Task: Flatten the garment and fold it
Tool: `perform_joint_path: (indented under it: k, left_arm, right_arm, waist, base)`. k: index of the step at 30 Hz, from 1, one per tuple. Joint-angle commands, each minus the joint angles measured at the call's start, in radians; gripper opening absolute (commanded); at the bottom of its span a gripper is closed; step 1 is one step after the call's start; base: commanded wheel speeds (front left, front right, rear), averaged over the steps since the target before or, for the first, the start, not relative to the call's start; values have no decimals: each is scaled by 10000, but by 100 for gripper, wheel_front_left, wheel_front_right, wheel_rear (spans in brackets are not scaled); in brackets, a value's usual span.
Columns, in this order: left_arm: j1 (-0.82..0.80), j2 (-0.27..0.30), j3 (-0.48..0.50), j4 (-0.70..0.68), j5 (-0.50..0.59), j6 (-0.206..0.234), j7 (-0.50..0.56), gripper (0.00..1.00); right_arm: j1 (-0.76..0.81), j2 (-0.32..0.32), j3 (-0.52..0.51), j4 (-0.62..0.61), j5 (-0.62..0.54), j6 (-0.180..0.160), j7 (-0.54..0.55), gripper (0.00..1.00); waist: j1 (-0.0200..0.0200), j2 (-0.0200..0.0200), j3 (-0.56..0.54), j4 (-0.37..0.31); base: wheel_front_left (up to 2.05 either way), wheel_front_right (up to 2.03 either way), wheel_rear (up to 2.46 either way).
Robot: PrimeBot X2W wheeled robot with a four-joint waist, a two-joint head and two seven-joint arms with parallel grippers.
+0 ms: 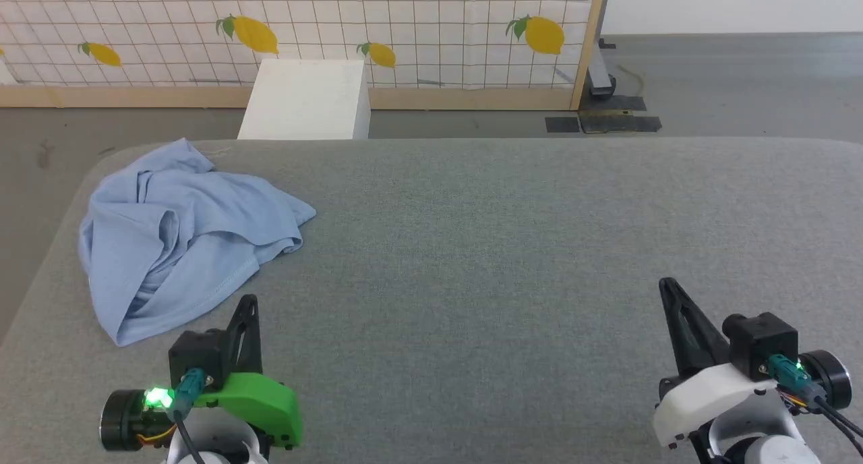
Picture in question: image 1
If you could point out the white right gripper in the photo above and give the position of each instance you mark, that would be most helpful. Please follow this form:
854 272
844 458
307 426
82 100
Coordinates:
701 396

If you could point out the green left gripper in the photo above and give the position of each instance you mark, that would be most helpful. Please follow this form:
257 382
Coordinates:
263 400

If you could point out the light blue polo shirt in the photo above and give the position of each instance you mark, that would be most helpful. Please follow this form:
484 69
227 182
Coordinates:
195 228

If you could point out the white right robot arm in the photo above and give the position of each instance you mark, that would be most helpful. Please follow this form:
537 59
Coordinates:
762 437

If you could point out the large black floor tape patch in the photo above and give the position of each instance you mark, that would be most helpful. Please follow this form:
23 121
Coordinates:
617 121

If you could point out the white box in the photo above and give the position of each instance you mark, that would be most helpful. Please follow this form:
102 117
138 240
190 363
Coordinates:
307 100

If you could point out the small black floor tape patch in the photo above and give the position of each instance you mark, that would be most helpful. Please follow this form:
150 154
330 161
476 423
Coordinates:
562 125

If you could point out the grey metal panel foot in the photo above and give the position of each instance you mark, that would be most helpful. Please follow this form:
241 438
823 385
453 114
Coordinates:
600 79

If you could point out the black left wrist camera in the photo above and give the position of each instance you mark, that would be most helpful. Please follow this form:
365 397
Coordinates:
199 353

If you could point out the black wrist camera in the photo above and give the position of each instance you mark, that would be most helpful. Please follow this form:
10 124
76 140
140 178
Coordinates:
199 353
762 342

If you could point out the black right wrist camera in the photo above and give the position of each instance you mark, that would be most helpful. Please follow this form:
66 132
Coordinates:
762 342

